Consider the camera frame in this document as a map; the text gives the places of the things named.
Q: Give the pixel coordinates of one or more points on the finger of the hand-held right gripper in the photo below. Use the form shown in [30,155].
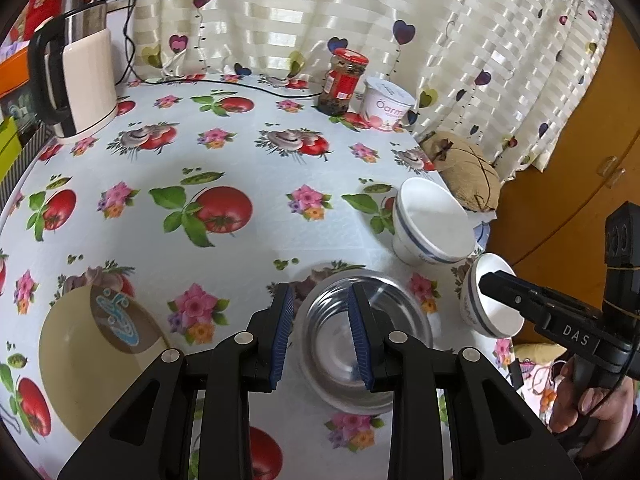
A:
[505,292]
[560,297]

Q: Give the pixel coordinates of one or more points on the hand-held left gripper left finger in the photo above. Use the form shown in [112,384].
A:
[282,335]

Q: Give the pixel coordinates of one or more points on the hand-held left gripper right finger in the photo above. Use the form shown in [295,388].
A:
[360,335]

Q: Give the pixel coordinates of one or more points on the white bowl blue stripe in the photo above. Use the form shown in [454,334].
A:
[495,315]
[430,220]

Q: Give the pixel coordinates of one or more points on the stainless steel bowl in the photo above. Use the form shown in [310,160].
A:
[327,350]

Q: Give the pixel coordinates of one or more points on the tan plate blue pattern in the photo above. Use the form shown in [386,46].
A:
[75,360]

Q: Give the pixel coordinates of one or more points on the person's right hand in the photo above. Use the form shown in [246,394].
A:
[570,410]

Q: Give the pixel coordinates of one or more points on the pink floral cloth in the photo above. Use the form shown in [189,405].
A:
[542,385]

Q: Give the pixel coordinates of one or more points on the wooden cabinet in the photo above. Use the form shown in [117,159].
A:
[565,200]

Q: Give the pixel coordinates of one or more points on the floral vegetable print tablecloth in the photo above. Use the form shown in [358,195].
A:
[250,240]

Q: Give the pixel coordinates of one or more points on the brown cloth pouch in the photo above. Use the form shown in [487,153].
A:
[465,170]

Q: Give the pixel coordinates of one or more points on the white yogurt cup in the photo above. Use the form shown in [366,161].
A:
[387,107]

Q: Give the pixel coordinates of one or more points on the red lid sauce jar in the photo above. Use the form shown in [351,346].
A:
[342,82]

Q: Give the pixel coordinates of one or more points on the black white striped tray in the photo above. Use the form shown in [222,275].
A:
[27,152]

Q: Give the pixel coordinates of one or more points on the white electric kettle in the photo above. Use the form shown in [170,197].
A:
[90,80]

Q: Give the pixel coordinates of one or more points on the striped heart print curtain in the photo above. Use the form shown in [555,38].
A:
[300,10]

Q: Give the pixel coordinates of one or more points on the lime green box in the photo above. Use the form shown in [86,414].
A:
[9,145]

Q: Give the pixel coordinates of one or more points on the orange box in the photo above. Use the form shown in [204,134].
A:
[12,72]

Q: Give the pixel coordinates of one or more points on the red box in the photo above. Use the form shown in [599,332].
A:
[45,0]

